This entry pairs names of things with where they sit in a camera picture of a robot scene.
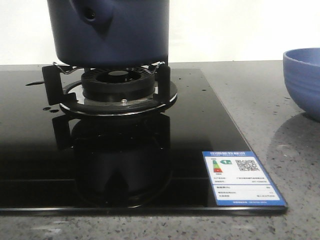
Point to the black round burner head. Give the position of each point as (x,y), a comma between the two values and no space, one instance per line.
(113,85)

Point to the dark blue cooking pot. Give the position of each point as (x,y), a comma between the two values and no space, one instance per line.
(110,33)

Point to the light blue ceramic bowl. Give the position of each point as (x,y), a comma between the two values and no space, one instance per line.
(301,71)

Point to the black metal pot support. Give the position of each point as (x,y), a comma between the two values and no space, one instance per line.
(71,99)

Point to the blue energy label sticker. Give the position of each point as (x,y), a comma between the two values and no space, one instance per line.
(238,178)

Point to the black glass gas stove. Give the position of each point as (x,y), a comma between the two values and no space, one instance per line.
(52,163)

